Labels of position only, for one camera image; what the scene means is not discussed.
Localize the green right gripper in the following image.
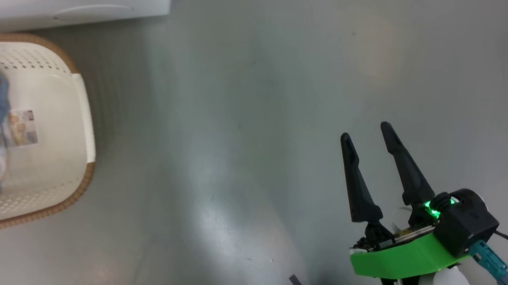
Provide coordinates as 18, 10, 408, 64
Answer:
324, 117, 486, 285

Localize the cream perforated laundry basket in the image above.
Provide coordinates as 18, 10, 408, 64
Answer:
0, 31, 111, 259

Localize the printed paper label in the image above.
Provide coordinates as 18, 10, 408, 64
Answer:
0, 105, 44, 151

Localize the teal cable connector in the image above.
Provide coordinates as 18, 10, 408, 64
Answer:
465, 239, 508, 285

